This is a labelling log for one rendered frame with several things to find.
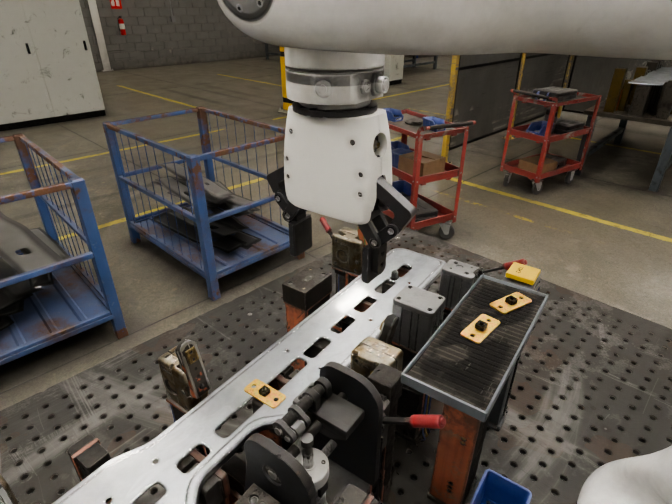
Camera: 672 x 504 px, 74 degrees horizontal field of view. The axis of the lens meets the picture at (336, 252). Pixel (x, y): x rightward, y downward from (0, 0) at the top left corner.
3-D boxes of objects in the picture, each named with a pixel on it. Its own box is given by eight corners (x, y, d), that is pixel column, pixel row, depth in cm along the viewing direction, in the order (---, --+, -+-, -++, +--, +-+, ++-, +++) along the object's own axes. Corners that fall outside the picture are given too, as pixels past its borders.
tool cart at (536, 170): (540, 172, 511) (561, 81, 464) (578, 184, 478) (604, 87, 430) (492, 185, 473) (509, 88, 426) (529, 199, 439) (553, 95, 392)
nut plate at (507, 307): (517, 292, 92) (518, 287, 91) (532, 301, 89) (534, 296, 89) (488, 304, 88) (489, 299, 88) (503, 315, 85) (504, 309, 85)
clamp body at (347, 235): (340, 313, 163) (341, 222, 145) (375, 327, 155) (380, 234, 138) (323, 328, 155) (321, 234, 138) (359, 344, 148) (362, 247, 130)
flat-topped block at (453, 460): (443, 465, 109) (470, 315, 87) (476, 483, 105) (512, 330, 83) (425, 497, 102) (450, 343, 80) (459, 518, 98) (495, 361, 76)
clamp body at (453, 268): (435, 353, 144) (449, 254, 126) (469, 367, 138) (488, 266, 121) (422, 370, 137) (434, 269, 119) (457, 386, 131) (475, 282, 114)
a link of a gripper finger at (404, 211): (422, 179, 38) (413, 236, 41) (347, 158, 42) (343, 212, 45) (415, 183, 37) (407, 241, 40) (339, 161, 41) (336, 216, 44)
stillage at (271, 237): (131, 241, 362) (101, 122, 316) (216, 212, 412) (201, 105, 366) (213, 301, 289) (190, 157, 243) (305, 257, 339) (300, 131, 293)
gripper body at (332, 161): (407, 92, 39) (398, 210, 45) (314, 81, 44) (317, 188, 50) (361, 106, 34) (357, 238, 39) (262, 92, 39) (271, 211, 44)
